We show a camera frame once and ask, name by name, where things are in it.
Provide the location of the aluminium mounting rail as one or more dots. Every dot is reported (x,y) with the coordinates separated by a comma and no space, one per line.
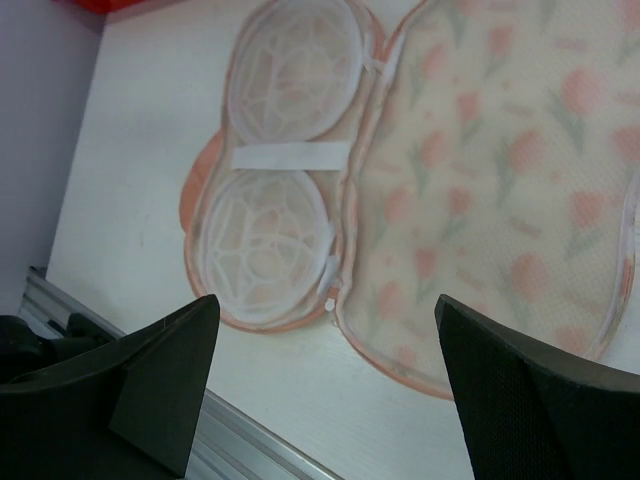
(227,443)

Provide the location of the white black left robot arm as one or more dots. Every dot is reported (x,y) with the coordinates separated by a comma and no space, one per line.
(23,351)

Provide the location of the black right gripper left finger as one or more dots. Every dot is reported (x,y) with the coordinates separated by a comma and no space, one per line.
(125,410)

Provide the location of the red plastic tray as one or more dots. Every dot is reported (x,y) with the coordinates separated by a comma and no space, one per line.
(104,7)

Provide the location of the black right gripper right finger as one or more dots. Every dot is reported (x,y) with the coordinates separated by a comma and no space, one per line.
(529,410)

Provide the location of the floral mesh laundry bag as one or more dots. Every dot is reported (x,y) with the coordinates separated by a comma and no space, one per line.
(486,150)

